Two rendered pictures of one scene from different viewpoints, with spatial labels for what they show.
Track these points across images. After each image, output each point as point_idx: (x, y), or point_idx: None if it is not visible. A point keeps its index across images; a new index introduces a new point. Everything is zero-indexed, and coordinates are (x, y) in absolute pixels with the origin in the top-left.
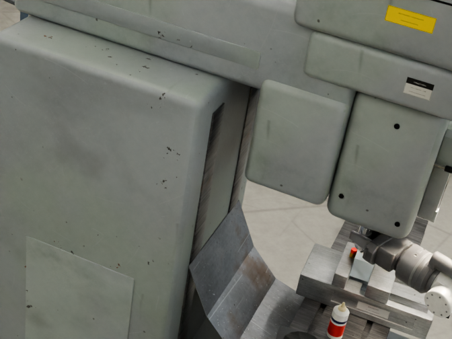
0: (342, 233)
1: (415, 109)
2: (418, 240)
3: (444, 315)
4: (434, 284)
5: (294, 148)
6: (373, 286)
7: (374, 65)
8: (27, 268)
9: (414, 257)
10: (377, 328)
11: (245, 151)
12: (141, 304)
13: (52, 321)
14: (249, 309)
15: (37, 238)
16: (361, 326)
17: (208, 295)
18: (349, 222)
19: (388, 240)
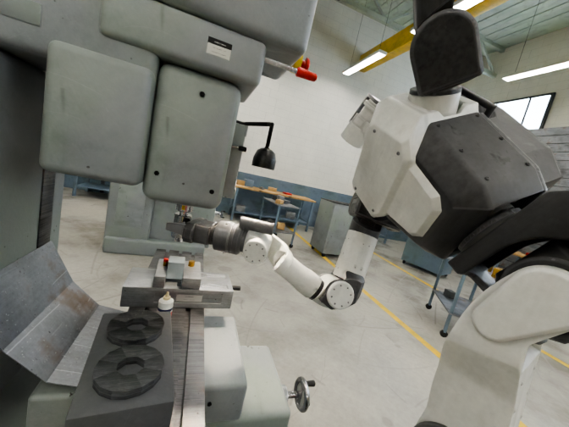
0: (151, 265)
1: (215, 80)
2: (201, 262)
3: (262, 260)
4: (247, 240)
5: (98, 120)
6: (187, 277)
7: (176, 23)
8: None
9: (226, 224)
10: (195, 311)
11: (51, 186)
12: None
13: None
14: (69, 333)
15: None
16: (183, 313)
17: (6, 326)
18: (155, 260)
19: (200, 222)
